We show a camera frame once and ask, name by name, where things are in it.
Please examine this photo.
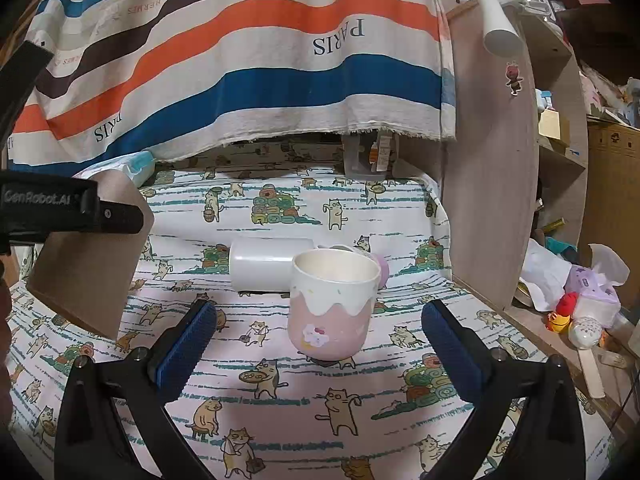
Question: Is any beige brown cup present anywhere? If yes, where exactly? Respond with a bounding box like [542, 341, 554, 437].
[26, 170, 154, 339]

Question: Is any pink white drip mug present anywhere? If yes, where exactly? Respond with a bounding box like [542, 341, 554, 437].
[288, 248, 380, 362]

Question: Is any white cylindrical cup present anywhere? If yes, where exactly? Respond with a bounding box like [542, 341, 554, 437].
[229, 237, 314, 292]

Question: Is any red yellow toy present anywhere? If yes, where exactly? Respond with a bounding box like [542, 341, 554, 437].
[546, 292, 579, 333]

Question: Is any white round speckled toy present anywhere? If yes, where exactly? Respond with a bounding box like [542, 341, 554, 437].
[567, 316, 603, 350]

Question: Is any wet wipes pack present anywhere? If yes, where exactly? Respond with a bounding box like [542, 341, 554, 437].
[73, 151, 155, 193]

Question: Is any cat print bed sheet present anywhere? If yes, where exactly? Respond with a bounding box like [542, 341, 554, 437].
[4, 138, 616, 480]

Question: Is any purple tissue box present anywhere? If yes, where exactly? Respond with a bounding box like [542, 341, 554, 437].
[565, 244, 630, 328]

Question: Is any striped Paris cloth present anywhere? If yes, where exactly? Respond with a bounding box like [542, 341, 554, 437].
[8, 0, 456, 176]

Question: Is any cardboard box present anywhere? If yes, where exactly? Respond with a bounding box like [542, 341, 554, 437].
[579, 121, 640, 281]

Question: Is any wooden curved shelf unit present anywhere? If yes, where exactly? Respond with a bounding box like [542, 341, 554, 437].
[399, 0, 640, 441]

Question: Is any clear plastic container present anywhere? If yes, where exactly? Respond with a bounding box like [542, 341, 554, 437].
[342, 129, 397, 181]

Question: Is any bear sticker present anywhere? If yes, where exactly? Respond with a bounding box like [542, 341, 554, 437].
[506, 63, 523, 96]

